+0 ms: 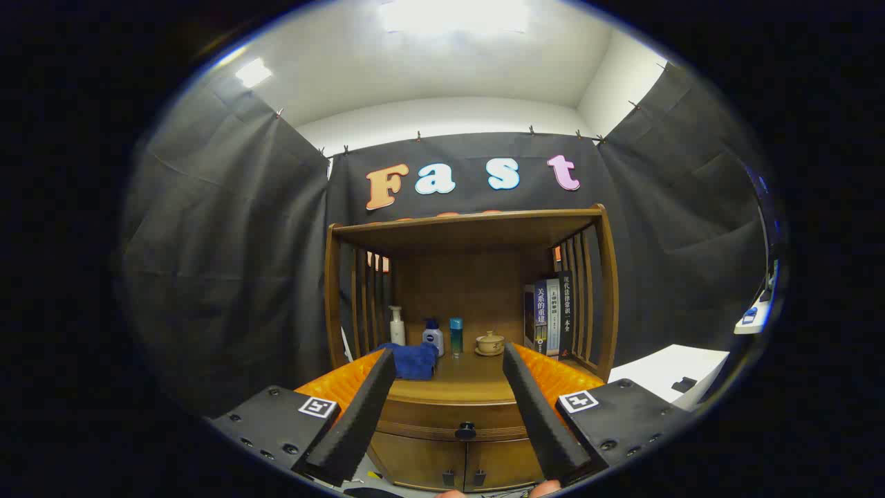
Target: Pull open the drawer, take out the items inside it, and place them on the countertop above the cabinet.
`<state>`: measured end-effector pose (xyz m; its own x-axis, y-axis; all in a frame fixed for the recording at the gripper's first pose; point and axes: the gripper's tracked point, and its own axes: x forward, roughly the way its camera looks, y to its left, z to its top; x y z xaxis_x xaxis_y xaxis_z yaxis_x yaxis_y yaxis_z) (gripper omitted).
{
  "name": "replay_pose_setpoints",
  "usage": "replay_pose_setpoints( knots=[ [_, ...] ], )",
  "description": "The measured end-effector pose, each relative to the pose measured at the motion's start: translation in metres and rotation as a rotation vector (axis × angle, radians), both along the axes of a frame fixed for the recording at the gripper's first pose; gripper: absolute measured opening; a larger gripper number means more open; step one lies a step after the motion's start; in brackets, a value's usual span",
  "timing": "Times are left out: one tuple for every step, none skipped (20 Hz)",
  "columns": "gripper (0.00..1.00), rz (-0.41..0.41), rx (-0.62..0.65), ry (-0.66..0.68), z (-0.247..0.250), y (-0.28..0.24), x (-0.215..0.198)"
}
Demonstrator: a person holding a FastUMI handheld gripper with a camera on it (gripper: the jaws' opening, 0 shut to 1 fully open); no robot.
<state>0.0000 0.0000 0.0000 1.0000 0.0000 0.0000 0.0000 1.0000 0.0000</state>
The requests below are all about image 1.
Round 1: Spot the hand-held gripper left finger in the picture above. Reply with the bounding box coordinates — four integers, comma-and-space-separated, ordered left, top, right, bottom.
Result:
207, 348, 398, 488

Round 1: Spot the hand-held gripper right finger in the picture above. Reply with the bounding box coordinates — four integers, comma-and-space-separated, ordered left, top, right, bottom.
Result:
501, 342, 693, 488

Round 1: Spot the wooden drawer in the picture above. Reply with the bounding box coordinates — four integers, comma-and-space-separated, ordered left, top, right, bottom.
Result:
375, 400, 538, 445

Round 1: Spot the wooden cabinet door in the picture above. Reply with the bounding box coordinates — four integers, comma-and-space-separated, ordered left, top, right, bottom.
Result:
368, 441, 468, 492
466, 441, 548, 490

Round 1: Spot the wooden countertop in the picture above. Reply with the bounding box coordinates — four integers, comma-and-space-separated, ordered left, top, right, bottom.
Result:
377, 332, 609, 407

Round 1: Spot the wooden cabinet with slatted shelf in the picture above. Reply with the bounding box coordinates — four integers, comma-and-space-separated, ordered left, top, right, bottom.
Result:
324, 203, 620, 493

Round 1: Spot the blue folded towel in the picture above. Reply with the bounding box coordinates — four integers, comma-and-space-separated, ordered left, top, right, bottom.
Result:
377, 342, 440, 380

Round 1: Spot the blue spine book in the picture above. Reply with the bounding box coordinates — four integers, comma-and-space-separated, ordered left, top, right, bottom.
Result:
523, 282, 549, 356

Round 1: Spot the white spine book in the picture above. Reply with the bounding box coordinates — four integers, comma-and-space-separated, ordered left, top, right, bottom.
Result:
545, 277, 562, 358

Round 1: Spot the white bottle with blue cap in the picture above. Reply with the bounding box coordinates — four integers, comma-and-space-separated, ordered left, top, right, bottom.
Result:
422, 318, 445, 358

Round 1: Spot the black spine book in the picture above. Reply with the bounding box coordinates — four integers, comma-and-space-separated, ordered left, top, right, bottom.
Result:
558, 273, 575, 360

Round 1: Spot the white side table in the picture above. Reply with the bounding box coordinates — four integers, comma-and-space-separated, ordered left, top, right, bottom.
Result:
608, 344, 730, 410

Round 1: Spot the black backdrop cloth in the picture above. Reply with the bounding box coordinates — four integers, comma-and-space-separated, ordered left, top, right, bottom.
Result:
118, 62, 768, 417

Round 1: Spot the white power strip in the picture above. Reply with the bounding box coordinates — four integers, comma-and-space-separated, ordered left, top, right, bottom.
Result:
734, 261, 779, 336

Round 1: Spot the small ceiling light panel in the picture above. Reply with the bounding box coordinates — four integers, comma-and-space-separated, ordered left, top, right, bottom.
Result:
234, 57, 273, 89

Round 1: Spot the large ceiling light panel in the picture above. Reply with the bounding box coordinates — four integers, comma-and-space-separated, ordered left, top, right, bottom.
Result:
378, 0, 530, 35

